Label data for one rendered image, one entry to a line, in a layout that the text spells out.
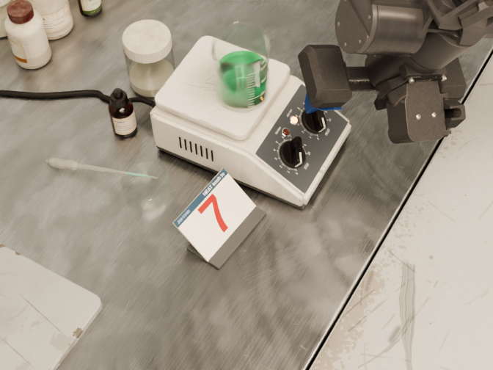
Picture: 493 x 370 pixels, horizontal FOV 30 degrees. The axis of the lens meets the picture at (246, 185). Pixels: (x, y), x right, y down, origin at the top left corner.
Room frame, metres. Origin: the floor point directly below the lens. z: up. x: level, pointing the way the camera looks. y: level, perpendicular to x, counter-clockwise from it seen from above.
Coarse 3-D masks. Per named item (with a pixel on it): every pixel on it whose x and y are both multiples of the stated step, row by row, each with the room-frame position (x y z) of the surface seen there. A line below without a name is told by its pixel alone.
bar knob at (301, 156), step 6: (294, 138) 0.64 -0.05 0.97; (300, 138) 0.64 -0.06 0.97; (282, 144) 0.64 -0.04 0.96; (288, 144) 0.64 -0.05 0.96; (294, 144) 0.63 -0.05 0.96; (300, 144) 0.63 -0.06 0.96; (282, 150) 0.63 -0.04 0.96; (288, 150) 0.63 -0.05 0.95; (294, 150) 0.63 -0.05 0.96; (300, 150) 0.63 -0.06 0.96; (282, 156) 0.62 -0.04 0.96; (288, 156) 0.63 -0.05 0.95; (294, 156) 0.62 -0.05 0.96; (300, 156) 0.62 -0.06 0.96; (288, 162) 0.62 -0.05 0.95; (294, 162) 0.62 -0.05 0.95; (300, 162) 0.61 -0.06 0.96
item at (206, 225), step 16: (224, 192) 0.60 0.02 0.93; (240, 192) 0.60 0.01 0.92; (208, 208) 0.58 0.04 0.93; (224, 208) 0.58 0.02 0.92; (240, 208) 0.59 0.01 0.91; (192, 224) 0.55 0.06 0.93; (208, 224) 0.56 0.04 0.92; (224, 224) 0.57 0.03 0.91; (192, 240) 0.54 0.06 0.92; (208, 240) 0.54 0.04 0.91
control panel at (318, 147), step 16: (304, 96) 0.71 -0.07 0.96; (288, 112) 0.68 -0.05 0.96; (336, 112) 0.70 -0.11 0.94; (272, 128) 0.66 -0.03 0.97; (288, 128) 0.66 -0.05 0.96; (304, 128) 0.67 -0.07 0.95; (336, 128) 0.68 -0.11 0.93; (272, 144) 0.64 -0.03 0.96; (304, 144) 0.65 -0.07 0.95; (320, 144) 0.65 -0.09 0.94; (272, 160) 0.62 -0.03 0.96; (320, 160) 0.64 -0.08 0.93; (288, 176) 0.61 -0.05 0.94; (304, 176) 0.61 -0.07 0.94; (304, 192) 0.59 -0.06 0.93
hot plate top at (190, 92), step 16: (192, 48) 0.76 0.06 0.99; (208, 48) 0.76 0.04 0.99; (192, 64) 0.74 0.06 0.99; (208, 64) 0.74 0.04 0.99; (272, 64) 0.73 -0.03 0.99; (176, 80) 0.71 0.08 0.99; (192, 80) 0.71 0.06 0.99; (208, 80) 0.71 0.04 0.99; (272, 80) 0.71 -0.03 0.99; (160, 96) 0.69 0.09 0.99; (176, 96) 0.69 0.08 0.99; (192, 96) 0.69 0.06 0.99; (208, 96) 0.69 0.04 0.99; (272, 96) 0.69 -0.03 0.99; (176, 112) 0.67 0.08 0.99; (192, 112) 0.66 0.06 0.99; (208, 112) 0.66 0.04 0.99; (224, 112) 0.66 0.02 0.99; (240, 112) 0.66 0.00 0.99; (256, 112) 0.66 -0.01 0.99; (224, 128) 0.64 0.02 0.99; (240, 128) 0.64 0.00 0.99
